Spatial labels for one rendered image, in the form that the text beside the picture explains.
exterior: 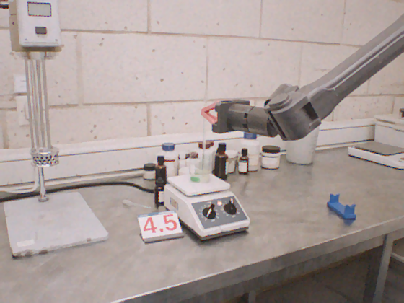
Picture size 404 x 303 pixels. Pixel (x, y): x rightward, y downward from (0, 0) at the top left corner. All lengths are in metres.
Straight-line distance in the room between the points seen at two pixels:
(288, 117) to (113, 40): 0.71
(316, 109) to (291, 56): 0.91
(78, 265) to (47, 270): 0.06
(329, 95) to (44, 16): 0.56
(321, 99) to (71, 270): 0.56
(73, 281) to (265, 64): 1.11
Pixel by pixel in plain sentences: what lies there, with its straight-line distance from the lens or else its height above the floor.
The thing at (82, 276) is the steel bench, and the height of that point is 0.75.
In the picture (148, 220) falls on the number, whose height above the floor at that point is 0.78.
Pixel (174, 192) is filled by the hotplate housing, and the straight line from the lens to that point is 0.94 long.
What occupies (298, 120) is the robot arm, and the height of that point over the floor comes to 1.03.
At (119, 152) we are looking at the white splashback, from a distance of 1.27.
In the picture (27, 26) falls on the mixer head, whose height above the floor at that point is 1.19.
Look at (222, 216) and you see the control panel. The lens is 0.88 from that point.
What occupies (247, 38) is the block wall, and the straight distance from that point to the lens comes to 1.51.
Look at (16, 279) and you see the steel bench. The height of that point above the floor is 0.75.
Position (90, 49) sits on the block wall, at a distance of 1.25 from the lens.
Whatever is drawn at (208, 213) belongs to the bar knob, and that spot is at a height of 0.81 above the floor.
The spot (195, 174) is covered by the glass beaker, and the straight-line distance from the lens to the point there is 0.94.
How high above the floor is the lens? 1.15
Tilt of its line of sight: 16 degrees down
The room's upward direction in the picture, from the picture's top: 2 degrees clockwise
